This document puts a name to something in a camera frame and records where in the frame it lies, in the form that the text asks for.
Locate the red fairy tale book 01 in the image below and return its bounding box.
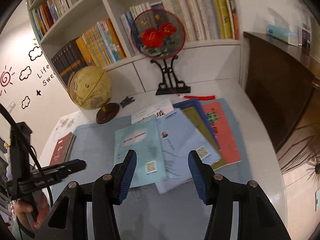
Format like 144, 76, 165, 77
49, 132, 76, 166

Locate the light blue bottom book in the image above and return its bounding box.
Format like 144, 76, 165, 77
114, 115, 167, 188

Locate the coral red book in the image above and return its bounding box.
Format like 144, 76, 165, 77
201, 101, 241, 164

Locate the light blue back cover book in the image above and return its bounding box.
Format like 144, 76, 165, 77
156, 108, 221, 194

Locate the white book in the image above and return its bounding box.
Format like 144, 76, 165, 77
131, 99, 174, 124

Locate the dark blue fairy tale book 02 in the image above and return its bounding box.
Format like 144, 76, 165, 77
173, 99, 220, 151

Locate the olive green book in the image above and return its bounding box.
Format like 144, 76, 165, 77
182, 107, 226, 170

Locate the person left hand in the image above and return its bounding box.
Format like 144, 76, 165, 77
14, 192, 50, 233

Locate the blue quilted table mat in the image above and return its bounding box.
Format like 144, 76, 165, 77
51, 97, 252, 240

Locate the small black metal ornament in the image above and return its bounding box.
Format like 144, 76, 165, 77
119, 96, 135, 108

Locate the antique yellow desk globe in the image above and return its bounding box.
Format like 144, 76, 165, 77
67, 66, 120, 124

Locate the dark wooden cabinet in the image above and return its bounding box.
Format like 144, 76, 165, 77
244, 32, 319, 163

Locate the round embroidered fan on stand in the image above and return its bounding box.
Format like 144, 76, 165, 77
130, 8, 191, 95

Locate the white bookshelf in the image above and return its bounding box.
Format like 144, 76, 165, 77
27, 0, 241, 91

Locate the blue tissue box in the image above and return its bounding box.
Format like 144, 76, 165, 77
266, 24, 299, 47

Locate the white wall switch panel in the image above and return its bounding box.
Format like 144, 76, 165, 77
7, 100, 16, 113

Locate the red tassel cord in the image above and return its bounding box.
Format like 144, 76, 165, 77
177, 94, 217, 101

